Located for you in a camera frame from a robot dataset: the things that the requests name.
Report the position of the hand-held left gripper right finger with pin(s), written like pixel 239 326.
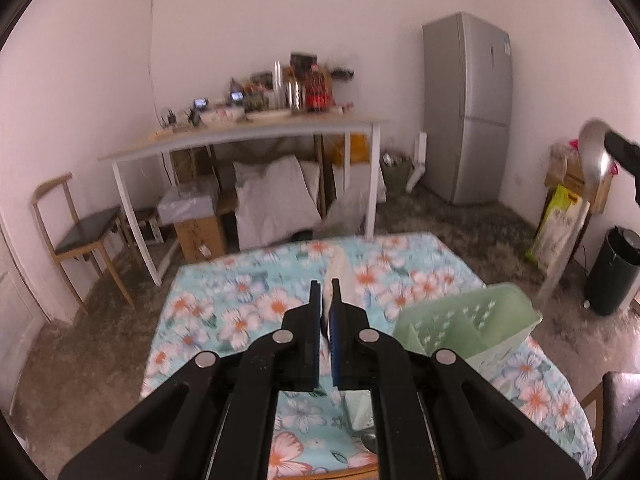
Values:
pixel 336 332

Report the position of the metal canister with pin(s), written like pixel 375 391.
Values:
pixel 297 97

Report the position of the white plastic spoon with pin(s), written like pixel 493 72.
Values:
pixel 337 265

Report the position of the red soda bottle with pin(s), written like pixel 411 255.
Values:
pixel 317 95

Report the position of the white wrapped box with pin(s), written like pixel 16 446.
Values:
pixel 187 202

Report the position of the yellow-green rice bag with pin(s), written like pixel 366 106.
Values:
pixel 555 225

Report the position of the yellow plastic bag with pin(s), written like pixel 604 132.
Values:
pixel 357 147

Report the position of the floral blue tablecloth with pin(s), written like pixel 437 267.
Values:
pixel 240 305

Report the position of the dark waste basket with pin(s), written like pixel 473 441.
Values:
pixel 397 175

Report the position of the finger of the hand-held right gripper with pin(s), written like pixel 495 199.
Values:
pixel 625 152

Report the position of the green plastic utensil holder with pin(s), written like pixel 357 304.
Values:
pixel 480 330

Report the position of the black round bin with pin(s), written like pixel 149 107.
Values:
pixel 612 275

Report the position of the wooden chair with black seat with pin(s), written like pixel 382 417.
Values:
pixel 87 230

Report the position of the stacked cardboard boxes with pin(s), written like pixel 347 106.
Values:
pixel 565 170

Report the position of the dark chair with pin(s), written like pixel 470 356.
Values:
pixel 620 420

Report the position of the white-legged wooden table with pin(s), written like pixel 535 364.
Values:
pixel 225 132

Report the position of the cardboard box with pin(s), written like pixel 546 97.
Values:
pixel 200 240

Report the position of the small black screen device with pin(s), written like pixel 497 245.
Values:
pixel 236 96
pixel 200 104

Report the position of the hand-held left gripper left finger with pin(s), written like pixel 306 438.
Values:
pixel 315 315

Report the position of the silver refrigerator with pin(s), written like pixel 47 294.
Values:
pixel 470 110

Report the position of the white leaning board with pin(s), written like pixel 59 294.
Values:
pixel 417 160

